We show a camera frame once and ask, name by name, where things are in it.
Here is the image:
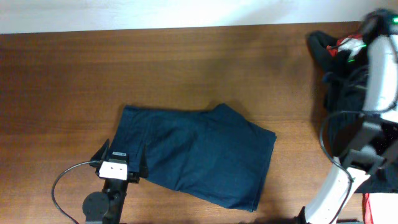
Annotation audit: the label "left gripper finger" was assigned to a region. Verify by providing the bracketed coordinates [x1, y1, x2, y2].
[90, 139, 110, 161]
[139, 144, 149, 178]

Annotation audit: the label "navy blue shorts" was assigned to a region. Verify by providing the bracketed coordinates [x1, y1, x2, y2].
[110, 104, 277, 212]

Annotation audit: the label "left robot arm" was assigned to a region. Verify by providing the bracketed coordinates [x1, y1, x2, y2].
[82, 140, 149, 224]

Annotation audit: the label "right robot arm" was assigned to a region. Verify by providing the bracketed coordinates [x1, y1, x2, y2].
[294, 9, 397, 223]

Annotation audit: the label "black garment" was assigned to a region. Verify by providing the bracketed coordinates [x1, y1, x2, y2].
[307, 30, 397, 194]

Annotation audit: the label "red and white shirt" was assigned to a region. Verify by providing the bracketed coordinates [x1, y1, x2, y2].
[326, 33, 398, 224]

